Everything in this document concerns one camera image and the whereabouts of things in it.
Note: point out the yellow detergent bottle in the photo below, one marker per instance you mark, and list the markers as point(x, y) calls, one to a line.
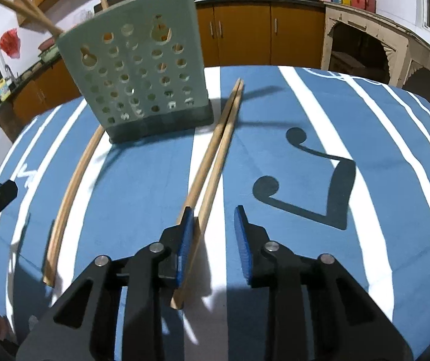
point(4, 90)

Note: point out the blue striped tablecloth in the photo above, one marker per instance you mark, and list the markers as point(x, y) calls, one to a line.
point(294, 127)

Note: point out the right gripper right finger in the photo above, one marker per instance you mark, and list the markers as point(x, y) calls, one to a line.
point(316, 309)

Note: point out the dark cutting board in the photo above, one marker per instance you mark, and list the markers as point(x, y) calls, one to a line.
point(97, 8)

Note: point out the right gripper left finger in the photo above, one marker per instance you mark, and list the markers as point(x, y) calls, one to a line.
point(81, 325)

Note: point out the orange lower kitchen cabinets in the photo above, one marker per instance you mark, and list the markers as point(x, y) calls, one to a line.
point(231, 34)

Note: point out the red plastic bag hanging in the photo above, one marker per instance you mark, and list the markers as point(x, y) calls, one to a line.
point(10, 43)

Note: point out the white worn side table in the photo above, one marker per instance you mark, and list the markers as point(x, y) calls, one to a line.
point(406, 51)

